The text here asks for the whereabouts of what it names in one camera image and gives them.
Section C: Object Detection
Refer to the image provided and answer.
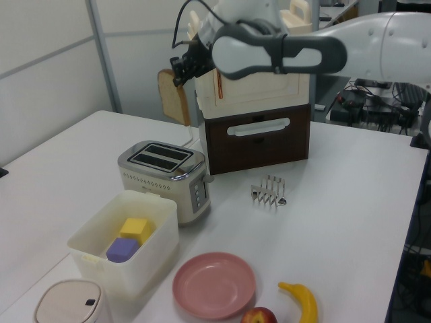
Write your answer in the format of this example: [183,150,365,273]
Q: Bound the white drawer handle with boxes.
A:
[227,117,290,137]

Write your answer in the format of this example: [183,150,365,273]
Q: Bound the white plastic container box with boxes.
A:
[67,189,179,297]

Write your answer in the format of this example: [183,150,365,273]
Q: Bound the cream cabinet with handle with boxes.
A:
[187,0,316,120]

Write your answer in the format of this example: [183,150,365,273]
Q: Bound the background electronics and cables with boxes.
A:
[329,77,426,136]

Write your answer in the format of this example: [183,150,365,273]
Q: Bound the black strap on arm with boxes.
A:
[273,32,291,74]

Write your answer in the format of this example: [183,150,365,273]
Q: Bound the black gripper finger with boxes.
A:
[172,69,199,87]
[169,55,190,72]

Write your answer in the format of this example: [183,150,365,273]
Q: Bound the white toaster power cord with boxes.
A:
[183,124,195,149]

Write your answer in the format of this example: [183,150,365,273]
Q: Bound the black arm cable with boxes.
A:
[172,0,232,47]

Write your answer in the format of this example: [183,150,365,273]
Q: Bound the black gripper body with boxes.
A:
[183,36,217,77]

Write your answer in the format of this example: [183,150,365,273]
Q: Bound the purple cube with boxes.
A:
[105,237,140,263]

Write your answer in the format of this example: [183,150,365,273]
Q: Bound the pink plate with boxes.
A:
[172,252,257,320]

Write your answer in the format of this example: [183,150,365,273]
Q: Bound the grey partition post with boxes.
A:
[86,0,123,114]

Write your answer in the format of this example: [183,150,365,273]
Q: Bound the cream and chrome toaster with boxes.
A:
[117,139,216,227]

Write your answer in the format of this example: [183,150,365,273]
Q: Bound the background desk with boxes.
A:
[316,0,360,34]

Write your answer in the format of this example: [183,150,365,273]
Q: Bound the yellow toy banana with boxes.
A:
[277,281,319,323]

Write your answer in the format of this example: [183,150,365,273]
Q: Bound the slice of toast bread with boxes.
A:
[157,69,191,127]

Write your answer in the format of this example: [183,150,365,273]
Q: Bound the red toy apple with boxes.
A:
[240,306,278,323]

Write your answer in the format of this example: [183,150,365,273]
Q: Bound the yellow cube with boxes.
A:
[119,217,152,245]

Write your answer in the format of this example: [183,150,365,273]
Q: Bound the brown drawer unit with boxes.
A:
[204,102,311,176]

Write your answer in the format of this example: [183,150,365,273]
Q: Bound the metal toast rack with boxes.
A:
[249,174,288,208]

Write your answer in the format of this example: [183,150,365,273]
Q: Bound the small beige lidded bin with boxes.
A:
[32,279,114,323]

